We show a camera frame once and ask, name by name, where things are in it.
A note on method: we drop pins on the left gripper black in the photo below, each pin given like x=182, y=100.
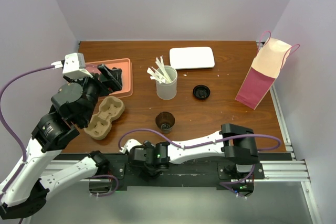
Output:
x=105, y=89

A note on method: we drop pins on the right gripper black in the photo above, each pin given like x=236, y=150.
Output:
x=138, y=170

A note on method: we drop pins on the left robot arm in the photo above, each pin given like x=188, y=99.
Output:
x=25, y=191

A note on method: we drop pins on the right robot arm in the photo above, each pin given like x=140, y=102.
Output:
x=234, y=143

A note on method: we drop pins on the pink plastic tray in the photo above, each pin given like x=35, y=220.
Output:
x=126, y=77

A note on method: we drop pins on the cardboard cup carrier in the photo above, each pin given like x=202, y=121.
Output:
x=109, y=110

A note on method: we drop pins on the white paper stir sticks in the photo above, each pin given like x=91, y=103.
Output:
x=159, y=74

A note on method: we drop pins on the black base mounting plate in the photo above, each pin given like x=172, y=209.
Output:
x=202, y=172

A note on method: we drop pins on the white cylindrical holder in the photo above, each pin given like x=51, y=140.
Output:
x=168, y=91

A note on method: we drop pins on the white rectangular plate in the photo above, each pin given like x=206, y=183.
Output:
x=191, y=58

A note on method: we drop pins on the pink paper gift bag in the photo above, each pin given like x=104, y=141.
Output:
x=266, y=66

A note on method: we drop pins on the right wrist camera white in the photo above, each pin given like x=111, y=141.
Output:
x=131, y=143

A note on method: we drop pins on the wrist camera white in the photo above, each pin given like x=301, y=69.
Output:
x=131, y=143
x=73, y=66

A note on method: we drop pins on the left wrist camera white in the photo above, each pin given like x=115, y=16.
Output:
x=73, y=66

